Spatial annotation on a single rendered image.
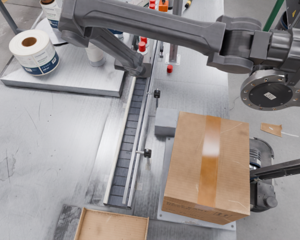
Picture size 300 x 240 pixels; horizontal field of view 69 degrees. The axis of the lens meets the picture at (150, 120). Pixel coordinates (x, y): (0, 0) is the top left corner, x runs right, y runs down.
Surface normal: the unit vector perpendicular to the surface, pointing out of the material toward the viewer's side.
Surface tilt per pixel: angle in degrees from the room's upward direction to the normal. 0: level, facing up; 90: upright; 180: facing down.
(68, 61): 0
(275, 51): 59
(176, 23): 35
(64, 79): 0
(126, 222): 0
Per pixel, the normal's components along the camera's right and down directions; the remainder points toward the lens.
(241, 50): -0.15, 0.00
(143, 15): 0.09, 0.06
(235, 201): -0.02, -0.51
